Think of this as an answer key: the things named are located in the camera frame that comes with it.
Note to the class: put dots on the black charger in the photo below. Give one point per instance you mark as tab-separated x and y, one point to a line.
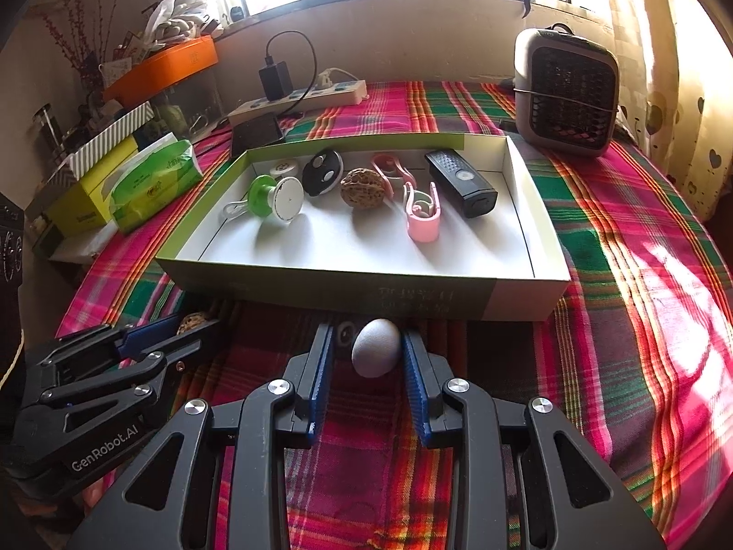
275	80

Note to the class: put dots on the red flower branches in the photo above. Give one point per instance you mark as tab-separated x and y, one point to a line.
77	63

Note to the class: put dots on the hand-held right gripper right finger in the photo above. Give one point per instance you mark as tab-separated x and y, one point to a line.
415	378

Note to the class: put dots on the yellow box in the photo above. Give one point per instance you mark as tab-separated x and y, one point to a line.
91	195

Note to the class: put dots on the orange box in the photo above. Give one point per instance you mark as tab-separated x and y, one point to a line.
172	63

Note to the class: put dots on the white egg-shaped object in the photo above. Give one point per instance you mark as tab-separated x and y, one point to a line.
375	349

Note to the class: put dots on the black phone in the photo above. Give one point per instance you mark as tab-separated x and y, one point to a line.
257	132

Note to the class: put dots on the white plastic bag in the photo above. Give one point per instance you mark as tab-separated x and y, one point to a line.
177	17

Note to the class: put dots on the plaid tablecloth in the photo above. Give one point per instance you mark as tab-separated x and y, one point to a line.
601	298

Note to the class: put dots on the white power strip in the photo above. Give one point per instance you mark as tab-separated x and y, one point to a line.
343	91

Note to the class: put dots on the green tissue pack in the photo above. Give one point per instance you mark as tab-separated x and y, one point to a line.
154	183

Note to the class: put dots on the brown walnut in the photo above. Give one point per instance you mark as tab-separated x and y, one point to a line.
358	186
192	322

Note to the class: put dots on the small grey heater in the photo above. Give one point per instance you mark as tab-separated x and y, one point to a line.
572	91

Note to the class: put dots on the black rectangular device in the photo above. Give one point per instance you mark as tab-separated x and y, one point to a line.
458	183

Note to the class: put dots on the glass jar with lid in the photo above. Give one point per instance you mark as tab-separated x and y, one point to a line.
47	129

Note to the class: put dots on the small white jar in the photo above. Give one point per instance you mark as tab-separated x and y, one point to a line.
283	169

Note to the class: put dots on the white plug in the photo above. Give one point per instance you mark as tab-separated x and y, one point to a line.
326	79

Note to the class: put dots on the green white spool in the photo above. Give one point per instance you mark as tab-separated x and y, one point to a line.
286	200

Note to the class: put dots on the green white cardboard box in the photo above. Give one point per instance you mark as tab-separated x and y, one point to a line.
343	252

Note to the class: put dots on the heart print curtain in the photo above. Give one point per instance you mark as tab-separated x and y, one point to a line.
676	97

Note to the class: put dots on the glass tank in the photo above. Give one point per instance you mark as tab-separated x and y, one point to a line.
189	103

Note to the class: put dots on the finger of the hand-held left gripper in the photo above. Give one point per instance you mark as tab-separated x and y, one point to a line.
183	346
149	332

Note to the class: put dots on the white flat box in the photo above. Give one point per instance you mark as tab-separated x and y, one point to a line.
80	246

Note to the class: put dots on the black round device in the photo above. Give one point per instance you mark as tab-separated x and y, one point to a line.
315	180

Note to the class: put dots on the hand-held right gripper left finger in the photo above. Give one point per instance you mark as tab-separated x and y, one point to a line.
320	372

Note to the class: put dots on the striped box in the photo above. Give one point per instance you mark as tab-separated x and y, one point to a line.
109	132

